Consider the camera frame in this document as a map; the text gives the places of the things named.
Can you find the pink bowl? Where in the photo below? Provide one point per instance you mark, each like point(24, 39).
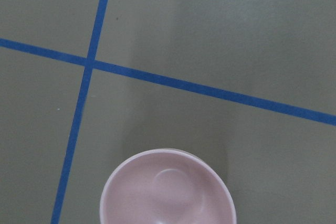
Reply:
point(165, 185)

